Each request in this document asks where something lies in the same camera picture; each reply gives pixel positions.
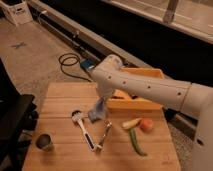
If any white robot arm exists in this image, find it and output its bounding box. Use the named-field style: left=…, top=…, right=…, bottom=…
left=91, top=55, right=213, bottom=171

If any metal cup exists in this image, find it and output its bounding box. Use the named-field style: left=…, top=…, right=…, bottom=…
left=36, top=134, right=54, bottom=151

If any yellow plastic bin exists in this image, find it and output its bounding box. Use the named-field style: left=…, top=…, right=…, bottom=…
left=107, top=68, right=164, bottom=110

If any blue power box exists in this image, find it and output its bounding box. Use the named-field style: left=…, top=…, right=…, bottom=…
left=80, top=59, right=95, bottom=70

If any metal fork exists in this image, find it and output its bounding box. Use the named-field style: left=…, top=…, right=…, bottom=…
left=96, top=121, right=112, bottom=153

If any orange toy fruit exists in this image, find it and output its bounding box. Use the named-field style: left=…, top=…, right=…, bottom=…
left=140, top=118, right=154, bottom=132

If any green toy pepper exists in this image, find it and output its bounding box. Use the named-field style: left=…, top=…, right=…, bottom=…
left=129, top=128, right=147, bottom=157

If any black chair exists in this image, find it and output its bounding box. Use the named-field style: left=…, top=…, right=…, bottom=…
left=0, top=59, right=36, bottom=171

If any white cardboard box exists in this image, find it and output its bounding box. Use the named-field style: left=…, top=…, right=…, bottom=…
left=0, top=0, right=33, bottom=26

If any white-handled kitchen spoon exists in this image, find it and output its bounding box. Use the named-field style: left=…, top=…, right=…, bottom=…
left=71, top=110, right=95, bottom=151

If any black coiled cable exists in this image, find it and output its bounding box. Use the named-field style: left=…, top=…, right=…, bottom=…
left=58, top=53, right=93, bottom=83

